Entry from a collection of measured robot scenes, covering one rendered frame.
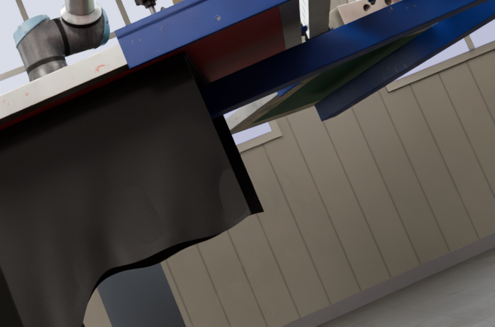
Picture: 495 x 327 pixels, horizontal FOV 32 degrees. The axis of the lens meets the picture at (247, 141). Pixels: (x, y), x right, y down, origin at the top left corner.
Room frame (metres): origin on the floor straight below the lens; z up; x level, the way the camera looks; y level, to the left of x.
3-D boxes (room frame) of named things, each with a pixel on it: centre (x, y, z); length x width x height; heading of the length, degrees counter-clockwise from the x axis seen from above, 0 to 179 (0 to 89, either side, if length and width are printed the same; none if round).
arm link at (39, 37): (2.41, 0.44, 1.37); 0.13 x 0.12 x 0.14; 113
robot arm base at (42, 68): (2.40, 0.45, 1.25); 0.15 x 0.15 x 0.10
